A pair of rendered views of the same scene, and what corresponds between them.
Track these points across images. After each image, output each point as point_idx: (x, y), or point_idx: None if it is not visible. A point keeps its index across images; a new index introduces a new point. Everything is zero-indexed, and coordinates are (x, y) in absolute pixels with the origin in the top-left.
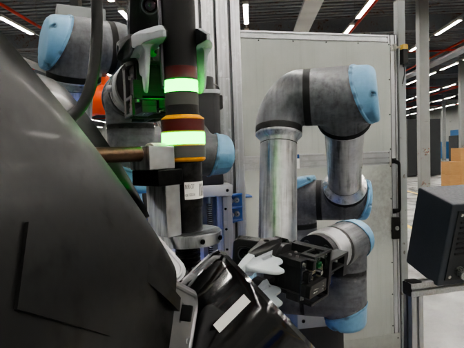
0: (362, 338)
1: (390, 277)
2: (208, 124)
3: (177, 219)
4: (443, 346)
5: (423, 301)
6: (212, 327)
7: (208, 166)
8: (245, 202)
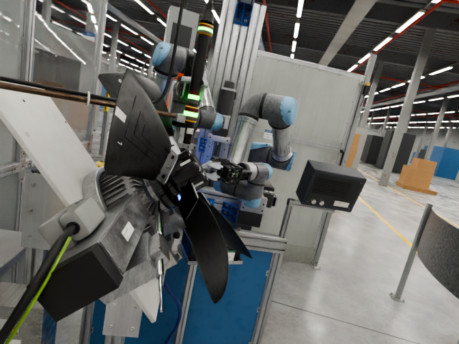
0: (294, 244)
1: (320, 216)
2: (225, 106)
3: (182, 138)
4: (341, 264)
5: (344, 240)
6: (179, 164)
7: (209, 125)
8: None
